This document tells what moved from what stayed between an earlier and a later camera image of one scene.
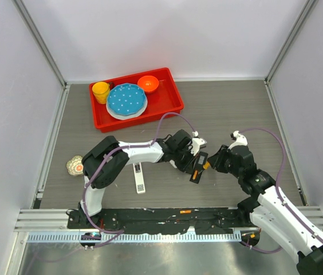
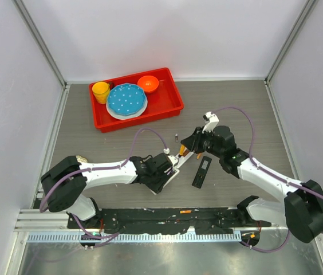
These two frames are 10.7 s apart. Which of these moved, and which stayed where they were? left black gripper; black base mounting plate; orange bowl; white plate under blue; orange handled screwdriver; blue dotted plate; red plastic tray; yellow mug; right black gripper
Moved: left black gripper; right black gripper; orange handled screwdriver
Stayed: red plastic tray; blue dotted plate; white plate under blue; orange bowl; black base mounting plate; yellow mug
